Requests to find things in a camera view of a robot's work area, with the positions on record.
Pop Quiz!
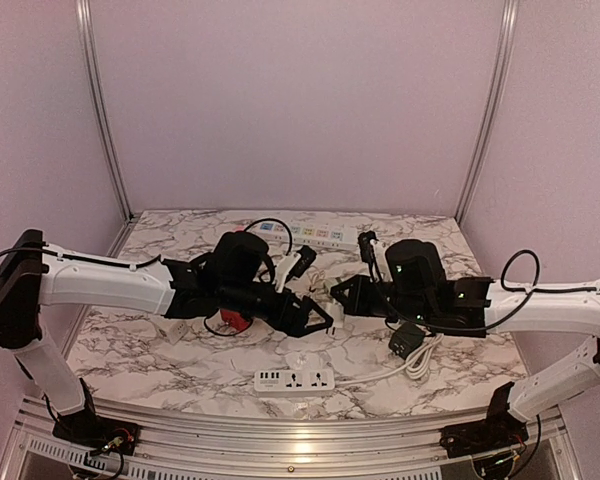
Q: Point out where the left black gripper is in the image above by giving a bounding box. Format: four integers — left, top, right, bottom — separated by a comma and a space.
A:
220, 279, 334, 338

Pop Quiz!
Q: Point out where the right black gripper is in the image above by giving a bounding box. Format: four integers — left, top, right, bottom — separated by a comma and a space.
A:
331, 274, 434, 326

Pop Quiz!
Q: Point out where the white charger plug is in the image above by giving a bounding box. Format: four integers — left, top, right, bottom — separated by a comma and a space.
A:
325, 301, 345, 338

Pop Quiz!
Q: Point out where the dark green charger plug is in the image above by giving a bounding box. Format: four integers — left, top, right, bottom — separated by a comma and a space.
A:
389, 323, 425, 360

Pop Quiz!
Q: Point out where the green plug adapter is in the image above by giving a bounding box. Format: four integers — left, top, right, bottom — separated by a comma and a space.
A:
324, 278, 339, 291

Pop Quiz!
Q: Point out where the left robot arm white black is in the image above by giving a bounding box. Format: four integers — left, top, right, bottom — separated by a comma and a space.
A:
0, 229, 333, 445

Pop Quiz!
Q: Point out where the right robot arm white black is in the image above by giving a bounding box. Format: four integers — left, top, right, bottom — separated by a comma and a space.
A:
330, 232, 600, 448

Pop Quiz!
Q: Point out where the long white colourful power strip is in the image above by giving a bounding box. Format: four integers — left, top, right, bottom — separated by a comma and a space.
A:
249, 220, 359, 251

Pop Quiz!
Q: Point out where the red cube socket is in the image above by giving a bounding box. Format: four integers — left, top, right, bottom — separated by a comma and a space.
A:
220, 309, 253, 336

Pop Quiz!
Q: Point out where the white cube socket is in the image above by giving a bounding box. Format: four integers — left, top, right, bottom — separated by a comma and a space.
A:
166, 320, 189, 344

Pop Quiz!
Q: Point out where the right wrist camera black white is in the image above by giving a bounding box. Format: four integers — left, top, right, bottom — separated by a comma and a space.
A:
357, 231, 378, 267

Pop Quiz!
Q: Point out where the aluminium front rail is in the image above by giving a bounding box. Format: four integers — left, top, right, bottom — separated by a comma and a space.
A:
0, 397, 582, 479

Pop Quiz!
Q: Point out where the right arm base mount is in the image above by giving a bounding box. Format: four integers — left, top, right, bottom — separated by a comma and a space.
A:
439, 419, 529, 479

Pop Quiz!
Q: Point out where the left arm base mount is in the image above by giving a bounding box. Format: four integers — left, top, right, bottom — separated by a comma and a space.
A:
52, 417, 140, 479

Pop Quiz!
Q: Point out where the right aluminium frame post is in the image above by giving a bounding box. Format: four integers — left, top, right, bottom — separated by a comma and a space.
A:
454, 0, 520, 226

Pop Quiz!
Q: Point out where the aluminium frame post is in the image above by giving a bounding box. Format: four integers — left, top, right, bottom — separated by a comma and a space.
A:
75, 0, 133, 222
454, 0, 520, 226

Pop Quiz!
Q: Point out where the left aluminium frame post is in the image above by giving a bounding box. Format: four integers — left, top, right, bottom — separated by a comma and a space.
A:
75, 0, 133, 222

